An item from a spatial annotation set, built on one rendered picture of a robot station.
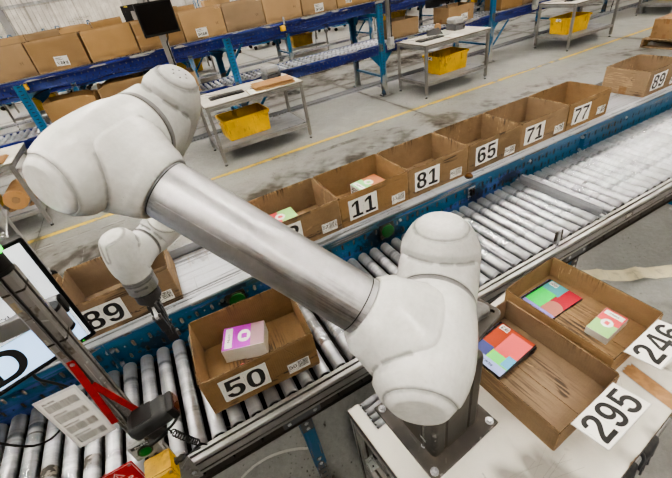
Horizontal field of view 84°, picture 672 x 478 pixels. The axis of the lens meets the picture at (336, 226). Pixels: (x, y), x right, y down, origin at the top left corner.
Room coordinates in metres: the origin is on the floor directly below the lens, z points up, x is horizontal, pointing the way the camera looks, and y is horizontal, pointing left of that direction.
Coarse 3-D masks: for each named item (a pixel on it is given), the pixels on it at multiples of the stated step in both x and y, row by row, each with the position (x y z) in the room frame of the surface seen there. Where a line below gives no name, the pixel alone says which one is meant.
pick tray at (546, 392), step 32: (512, 320) 0.87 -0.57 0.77; (544, 352) 0.73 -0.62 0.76; (576, 352) 0.67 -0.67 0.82; (480, 384) 0.66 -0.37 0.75; (512, 384) 0.64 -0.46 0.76; (544, 384) 0.62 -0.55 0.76; (576, 384) 0.60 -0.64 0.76; (608, 384) 0.57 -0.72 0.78; (544, 416) 0.53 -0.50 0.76; (576, 416) 0.47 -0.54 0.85
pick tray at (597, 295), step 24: (552, 264) 1.07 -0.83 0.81; (528, 288) 1.01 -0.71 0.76; (576, 288) 0.97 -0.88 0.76; (600, 288) 0.90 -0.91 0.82; (528, 312) 0.86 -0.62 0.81; (576, 312) 0.86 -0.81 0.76; (600, 312) 0.84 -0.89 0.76; (624, 312) 0.82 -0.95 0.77; (648, 312) 0.76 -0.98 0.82; (576, 336) 0.71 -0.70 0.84; (624, 336) 0.73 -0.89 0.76; (624, 360) 0.65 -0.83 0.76
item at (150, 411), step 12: (168, 396) 0.59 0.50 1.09; (144, 408) 0.56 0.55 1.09; (156, 408) 0.56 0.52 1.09; (168, 408) 0.55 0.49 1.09; (132, 420) 0.54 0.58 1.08; (144, 420) 0.53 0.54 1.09; (156, 420) 0.53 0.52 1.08; (168, 420) 0.54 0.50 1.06; (132, 432) 0.51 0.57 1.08; (144, 432) 0.52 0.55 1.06; (156, 432) 0.54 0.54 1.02
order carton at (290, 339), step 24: (216, 312) 1.03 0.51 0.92; (240, 312) 1.06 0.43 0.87; (264, 312) 1.08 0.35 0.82; (288, 312) 1.11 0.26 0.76; (192, 336) 0.95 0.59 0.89; (216, 336) 1.02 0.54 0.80; (288, 336) 0.99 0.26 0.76; (312, 336) 0.85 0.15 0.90; (216, 360) 0.94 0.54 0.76; (240, 360) 0.92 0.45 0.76; (264, 360) 0.79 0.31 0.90; (288, 360) 0.82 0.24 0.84; (312, 360) 0.84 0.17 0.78; (216, 384) 0.74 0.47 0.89; (216, 408) 0.73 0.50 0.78
